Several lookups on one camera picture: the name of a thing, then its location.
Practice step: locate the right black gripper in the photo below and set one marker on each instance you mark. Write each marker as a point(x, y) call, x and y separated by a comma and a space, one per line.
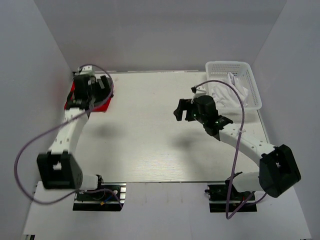
point(185, 105)

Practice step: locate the white t shirt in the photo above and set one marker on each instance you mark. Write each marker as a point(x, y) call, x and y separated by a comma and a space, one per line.
point(224, 97)

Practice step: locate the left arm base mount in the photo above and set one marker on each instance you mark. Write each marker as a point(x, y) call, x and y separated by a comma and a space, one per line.
point(109, 197)

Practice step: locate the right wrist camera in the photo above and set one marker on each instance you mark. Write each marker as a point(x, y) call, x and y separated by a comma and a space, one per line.
point(198, 91)

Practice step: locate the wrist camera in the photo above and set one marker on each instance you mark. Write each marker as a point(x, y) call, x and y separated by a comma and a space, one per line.
point(198, 91)
point(86, 70)

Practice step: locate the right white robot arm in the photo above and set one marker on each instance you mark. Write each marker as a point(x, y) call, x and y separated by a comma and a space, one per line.
point(278, 170)

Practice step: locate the grey t shirt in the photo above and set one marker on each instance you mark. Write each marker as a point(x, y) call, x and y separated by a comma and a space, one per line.
point(103, 88)

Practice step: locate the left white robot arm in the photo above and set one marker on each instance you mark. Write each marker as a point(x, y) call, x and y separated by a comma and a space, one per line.
point(58, 167)

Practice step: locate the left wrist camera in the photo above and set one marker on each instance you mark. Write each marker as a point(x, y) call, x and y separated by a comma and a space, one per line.
point(86, 70)

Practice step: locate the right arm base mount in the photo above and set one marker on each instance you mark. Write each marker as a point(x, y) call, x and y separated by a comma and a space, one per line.
point(217, 195)

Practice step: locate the red folded t shirt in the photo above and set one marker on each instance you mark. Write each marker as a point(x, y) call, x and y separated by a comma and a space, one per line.
point(72, 103)

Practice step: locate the white plastic basket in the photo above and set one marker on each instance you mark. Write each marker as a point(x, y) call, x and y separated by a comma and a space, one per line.
point(217, 70)

